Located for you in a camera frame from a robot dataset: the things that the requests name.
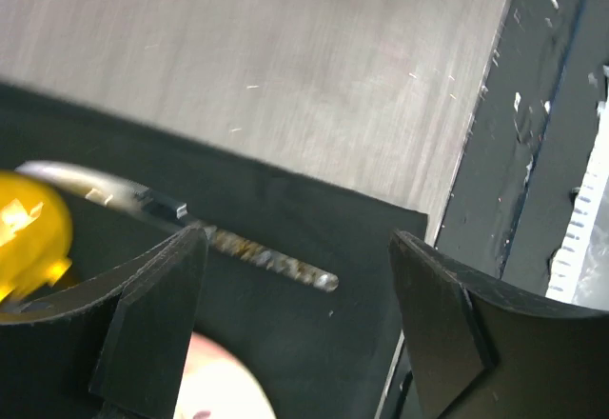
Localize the yellow cup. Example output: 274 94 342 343
1 170 73 300

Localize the pink cream plate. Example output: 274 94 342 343
173 333 275 419

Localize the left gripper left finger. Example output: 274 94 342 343
1 226 207 418

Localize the white slotted cable duct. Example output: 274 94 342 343
544 64 609 306

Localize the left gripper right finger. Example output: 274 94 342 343
389 231 608 418

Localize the black cloth placemat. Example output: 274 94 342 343
1 85 427 418

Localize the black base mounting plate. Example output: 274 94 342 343
436 0 608 294

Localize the patterned handle knife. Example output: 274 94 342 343
15 160 339 292

